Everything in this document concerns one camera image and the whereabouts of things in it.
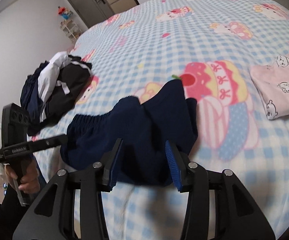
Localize pile of dark clothes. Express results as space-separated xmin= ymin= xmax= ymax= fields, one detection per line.
xmin=20 ymin=51 xmax=93 ymax=137

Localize grey room door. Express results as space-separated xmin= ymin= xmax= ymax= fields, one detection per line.
xmin=68 ymin=0 xmax=114 ymax=28

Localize blue checkered cartoon blanket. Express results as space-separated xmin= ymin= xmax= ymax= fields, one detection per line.
xmin=36 ymin=0 xmax=289 ymax=237

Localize navy white-striped shorts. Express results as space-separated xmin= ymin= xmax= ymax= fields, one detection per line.
xmin=60 ymin=79 xmax=198 ymax=186

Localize red blue plush toy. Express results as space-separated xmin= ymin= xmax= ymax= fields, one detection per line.
xmin=58 ymin=7 xmax=73 ymax=20

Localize person's left hand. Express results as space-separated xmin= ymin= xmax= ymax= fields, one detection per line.
xmin=4 ymin=159 xmax=40 ymax=194

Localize white toy shelf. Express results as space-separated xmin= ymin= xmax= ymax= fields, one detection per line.
xmin=60 ymin=20 xmax=82 ymax=43

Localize folded pink cartoon garment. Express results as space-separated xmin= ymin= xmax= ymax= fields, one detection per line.
xmin=250 ymin=54 xmax=289 ymax=120

